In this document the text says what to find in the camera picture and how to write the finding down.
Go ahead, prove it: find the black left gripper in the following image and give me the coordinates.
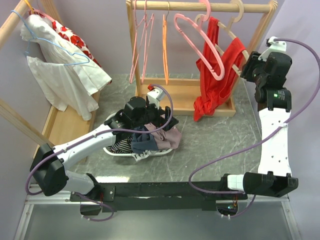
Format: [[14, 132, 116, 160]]
[[132, 98, 179, 131]]

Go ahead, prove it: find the beige wooden hanger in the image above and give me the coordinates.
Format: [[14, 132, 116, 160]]
[[194, 0, 249, 77]]

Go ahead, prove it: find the mauve tank top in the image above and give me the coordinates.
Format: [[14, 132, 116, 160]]
[[150, 126, 182, 150]]

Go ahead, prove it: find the red tank top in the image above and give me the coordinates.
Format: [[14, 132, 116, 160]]
[[193, 16, 247, 123]]

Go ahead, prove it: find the pink plastic hanger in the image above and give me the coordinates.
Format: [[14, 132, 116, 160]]
[[173, 0, 225, 81]]

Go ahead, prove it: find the navy blue tank top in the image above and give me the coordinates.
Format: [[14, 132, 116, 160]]
[[131, 132, 159, 154]]

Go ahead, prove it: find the black striped tank top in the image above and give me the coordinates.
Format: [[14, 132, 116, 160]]
[[107, 136, 133, 154]]

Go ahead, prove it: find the orange plastic hanger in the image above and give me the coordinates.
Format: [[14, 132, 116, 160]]
[[162, 1, 170, 85]]

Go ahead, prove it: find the white perforated plastic basket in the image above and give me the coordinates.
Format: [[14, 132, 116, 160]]
[[103, 123, 174, 157]]

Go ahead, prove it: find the pink wire hanger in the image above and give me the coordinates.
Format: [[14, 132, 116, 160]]
[[129, 0, 148, 84], [140, 1, 155, 84]]

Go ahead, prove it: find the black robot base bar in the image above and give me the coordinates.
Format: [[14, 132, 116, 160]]
[[86, 173, 248, 213]]

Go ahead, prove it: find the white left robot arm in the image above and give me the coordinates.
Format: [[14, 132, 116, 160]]
[[27, 96, 179, 201]]

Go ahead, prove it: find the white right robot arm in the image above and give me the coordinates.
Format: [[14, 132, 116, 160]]
[[219, 51, 299, 199]]

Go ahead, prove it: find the wooden clothes rack centre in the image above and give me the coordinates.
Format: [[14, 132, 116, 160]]
[[126, 0, 278, 120]]

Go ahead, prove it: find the wooden clothes rack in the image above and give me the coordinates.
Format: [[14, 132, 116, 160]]
[[0, 0, 94, 168], [126, 0, 278, 120]]

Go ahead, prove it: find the wooden clothes rack left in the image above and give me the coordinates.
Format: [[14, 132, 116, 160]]
[[0, 0, 94, 168]]

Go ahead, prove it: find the white dress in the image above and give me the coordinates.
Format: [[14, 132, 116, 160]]
[[20, 14, 112, 121]]

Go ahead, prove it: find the red floral white garment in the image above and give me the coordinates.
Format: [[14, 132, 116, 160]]
[[51, 20, 102, 67]]

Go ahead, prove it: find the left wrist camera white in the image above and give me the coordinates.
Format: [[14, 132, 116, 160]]
[[146, 84, 166, 109]]

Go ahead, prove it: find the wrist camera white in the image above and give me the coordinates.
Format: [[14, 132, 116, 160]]
[[258, 36, 287, 62], [146, 84, 166, 109]]

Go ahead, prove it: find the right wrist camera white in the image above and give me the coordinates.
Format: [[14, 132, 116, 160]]
[[258, 36, 287, 62]]

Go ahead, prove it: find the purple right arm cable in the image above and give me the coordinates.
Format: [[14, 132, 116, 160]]
[[187, 37, 320, 218]]

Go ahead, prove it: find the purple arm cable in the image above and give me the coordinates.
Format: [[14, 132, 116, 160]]
[[187, 37, 320, 218], [24, 83, 174, 222]]

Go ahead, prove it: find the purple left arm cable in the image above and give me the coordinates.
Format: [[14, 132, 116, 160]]
[[24, 83, 174, 222]]

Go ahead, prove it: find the blue wire hanger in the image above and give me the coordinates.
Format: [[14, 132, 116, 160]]
[[9, 9, 90, 67]]

